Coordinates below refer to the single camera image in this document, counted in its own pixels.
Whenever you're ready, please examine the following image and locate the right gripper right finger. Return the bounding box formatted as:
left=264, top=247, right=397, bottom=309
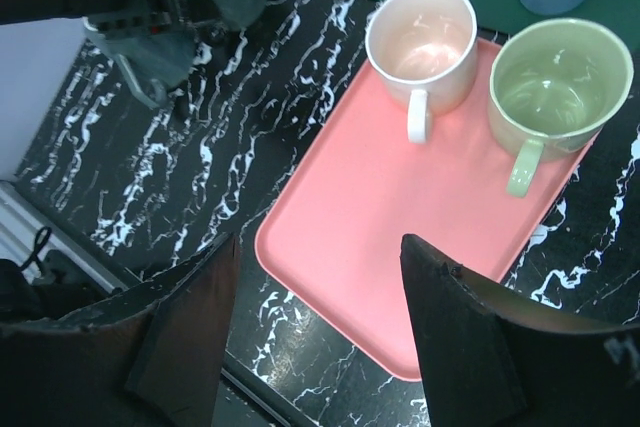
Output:
left=400, top=234, right=639, bottom=426

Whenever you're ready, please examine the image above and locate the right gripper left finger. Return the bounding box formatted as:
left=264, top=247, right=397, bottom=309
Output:
left=1, top=234, right=240, bottom=426

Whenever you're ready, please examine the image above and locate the dark grey mug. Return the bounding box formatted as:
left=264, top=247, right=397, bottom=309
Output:
left=83, top=0, right=267, bottom=109

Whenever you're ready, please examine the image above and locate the sage green mug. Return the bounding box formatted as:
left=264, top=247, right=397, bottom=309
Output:
left=488, top=18, right=634, bottom=198

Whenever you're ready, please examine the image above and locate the pink and white mug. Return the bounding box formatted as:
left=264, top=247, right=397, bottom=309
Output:
left=365, top=0, right=478, bottom=144

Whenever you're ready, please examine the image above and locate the pink plastic tray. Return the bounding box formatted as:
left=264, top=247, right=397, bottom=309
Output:
left=255, top=40, right=582, bottom=382

